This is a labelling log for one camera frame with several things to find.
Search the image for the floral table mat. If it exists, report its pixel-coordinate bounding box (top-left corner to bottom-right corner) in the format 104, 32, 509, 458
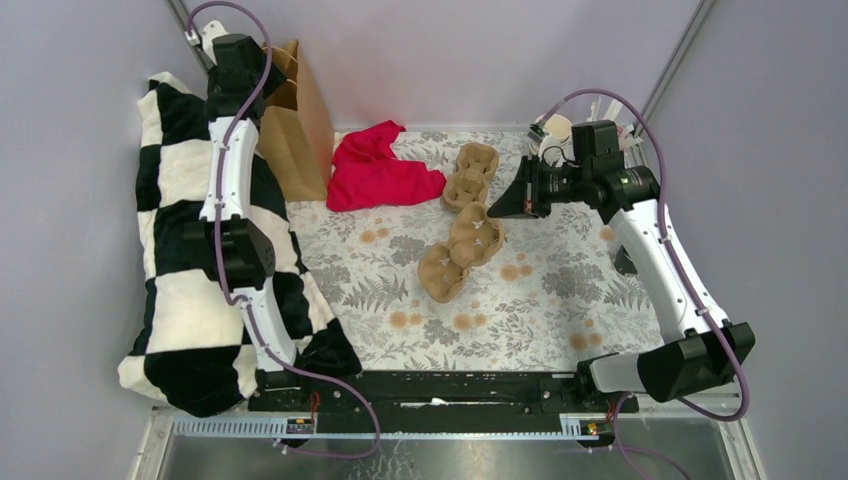
284, 129, 674, 374

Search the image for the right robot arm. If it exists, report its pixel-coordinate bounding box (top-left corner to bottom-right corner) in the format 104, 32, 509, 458
488, 120, 755, 412

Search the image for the brown paper bag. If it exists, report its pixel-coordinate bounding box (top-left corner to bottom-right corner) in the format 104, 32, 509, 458
258, 40, 335, 202

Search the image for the stack of paper cups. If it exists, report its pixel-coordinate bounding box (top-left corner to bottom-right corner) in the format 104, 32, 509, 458
538, 114, 574, 166

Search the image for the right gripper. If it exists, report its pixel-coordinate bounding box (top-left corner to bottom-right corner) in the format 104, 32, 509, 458
487, 155, 590, 220

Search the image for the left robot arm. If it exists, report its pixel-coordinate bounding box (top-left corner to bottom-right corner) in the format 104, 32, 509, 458
184, 32, 311, 411

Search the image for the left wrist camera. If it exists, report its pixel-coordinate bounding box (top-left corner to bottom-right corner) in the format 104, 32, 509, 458
184, 20, 229, 69

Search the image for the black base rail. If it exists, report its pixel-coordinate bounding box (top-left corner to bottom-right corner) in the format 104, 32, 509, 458
248, 370, 639, 439

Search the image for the black white checkered pillow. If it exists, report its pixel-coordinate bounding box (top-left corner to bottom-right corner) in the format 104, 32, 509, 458
118, 72, 362, 417

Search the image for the red cloth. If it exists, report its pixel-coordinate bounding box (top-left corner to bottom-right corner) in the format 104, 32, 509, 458
326, 120, 446, 212

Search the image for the black paper coffee cup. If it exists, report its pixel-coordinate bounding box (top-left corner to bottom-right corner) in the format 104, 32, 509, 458
613, 246, 638, 277

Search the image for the single cardboard cup carrier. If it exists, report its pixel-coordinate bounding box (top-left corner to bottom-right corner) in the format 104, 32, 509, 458
417, 202, 505, 303

